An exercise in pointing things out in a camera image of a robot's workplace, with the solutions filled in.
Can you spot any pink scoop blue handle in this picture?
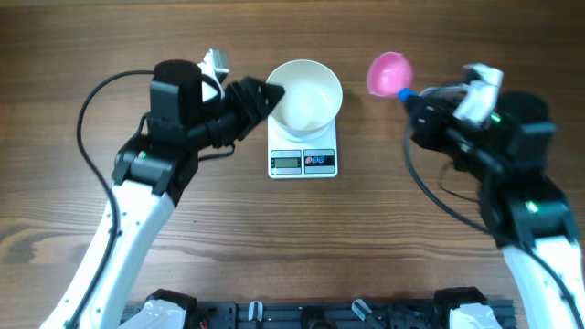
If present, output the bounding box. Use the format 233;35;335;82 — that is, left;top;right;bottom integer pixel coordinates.
366;52;416;102

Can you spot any white bowl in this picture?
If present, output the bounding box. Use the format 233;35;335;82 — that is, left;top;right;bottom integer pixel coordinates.
267;59;344;138

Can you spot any white digital kitchen scale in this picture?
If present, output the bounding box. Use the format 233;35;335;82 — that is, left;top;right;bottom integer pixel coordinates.
268;116;338;179

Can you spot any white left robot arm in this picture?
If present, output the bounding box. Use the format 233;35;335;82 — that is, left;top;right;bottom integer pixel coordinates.
42;59;285;328

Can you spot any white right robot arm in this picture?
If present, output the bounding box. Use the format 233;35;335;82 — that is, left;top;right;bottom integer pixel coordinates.
399;89;584;328

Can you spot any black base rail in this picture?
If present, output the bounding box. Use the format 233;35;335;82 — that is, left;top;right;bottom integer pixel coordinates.
187;300;448;329

